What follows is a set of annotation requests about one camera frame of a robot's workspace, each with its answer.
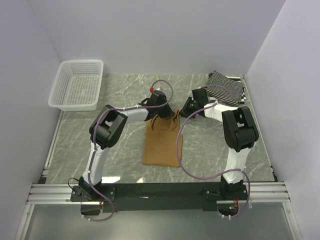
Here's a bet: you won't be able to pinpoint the black white striped tank top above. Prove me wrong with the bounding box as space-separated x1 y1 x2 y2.
208 74 247 107

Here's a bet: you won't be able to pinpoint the mustard garment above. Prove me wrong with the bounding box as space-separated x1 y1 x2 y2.
142 110 183 168

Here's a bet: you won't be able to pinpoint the striped tank tops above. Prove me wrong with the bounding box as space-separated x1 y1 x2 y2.
203 70 245 107

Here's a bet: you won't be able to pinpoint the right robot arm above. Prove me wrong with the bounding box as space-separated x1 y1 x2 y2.
180 88 259 200

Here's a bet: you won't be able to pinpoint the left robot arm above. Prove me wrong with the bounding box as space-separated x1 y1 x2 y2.
78 89 174 201

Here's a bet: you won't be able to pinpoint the white plastic basket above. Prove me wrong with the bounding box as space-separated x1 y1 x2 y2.
48 59 104 112

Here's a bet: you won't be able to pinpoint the black base beam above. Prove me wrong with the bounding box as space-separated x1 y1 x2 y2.
70 182 248 216

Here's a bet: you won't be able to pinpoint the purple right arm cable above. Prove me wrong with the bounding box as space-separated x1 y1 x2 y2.
175 84 252 219

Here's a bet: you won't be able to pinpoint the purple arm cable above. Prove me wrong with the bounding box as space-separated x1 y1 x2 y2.
88 79 175 222
175 84 252 219

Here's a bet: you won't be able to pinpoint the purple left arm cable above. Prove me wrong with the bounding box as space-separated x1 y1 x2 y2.
88 79 175 222

